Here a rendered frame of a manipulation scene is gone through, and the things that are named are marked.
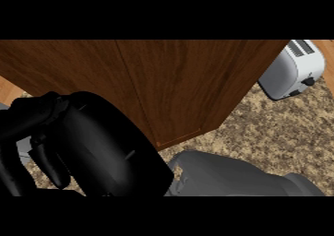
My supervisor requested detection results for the white toaster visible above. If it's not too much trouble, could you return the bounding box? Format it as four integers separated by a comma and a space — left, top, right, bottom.
257, 40, 327, 101

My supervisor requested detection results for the dark brown wooden cabinet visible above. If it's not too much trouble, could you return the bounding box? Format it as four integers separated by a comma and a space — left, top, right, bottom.
0, 40, 291, 151

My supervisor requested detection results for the dark brown cabinet door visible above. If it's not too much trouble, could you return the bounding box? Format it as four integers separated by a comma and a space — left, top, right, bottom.
114, 40, 248, 151

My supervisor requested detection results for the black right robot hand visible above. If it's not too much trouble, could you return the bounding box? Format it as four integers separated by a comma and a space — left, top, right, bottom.
0, 90, 176, 197

